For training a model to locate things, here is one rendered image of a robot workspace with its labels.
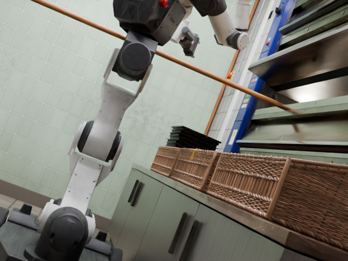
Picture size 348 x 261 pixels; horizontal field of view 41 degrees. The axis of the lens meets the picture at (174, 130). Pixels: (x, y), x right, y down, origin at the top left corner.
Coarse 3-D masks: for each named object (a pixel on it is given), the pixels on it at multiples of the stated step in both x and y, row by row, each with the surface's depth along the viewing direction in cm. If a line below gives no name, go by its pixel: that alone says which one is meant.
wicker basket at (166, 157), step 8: (160, 152) 268; (168, 152) 246; (176, 152) 229; (160, 160) 260; (168, 160) 240; (176, 160) 225; (152, 168) 271; (160, 168) 251; (168, 168) 231; (168, 176) 224
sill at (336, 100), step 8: (344, 96) 197; (296, 104) 240; (304, 104) 231; (312, 104) 223; (320, 104) 215; (328, 104) 208; (336, 104) 201; (256, 112) 292; (264, 112) 279; (272, 112) 267
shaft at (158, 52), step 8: (32, 0) 240; (40, 0) 240; (56, 8) 241; (72, 16) 243; (80, 16) 244; (88, 24) 245; (96, 24) 245; (112, 32) 247; (168, 56) 252; (184, 64) 254; (192, 64) 256; (200, 72) 256; (208, 72) 257; (216, 80) 259; (224, 80) 258; (240, 88) 260; (256, 96) 262; (264, 96) 263; (272, 104) 265; (280, 104) 265
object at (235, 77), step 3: (231, 72) 357; (234, 72) 352; (237, 72) 352; (231, 75) 354; (234, 75) 351; (237, 75) 352; (240, 75) 352; (231, 78) 352; (234, 78) 351; (237, 78) 352; (234, 81) 351; (237, 81) 352
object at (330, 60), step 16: (336, 32) 194; (304, 48) 223; (320, 48) 214; (336, 48) 205; (256, 64) 280; (272, 64) 264; (288, 64) 251; (304, 64) 239; (320, 64) 229; (336, 64) 219; (272, 80) 287; (288, 80) 272
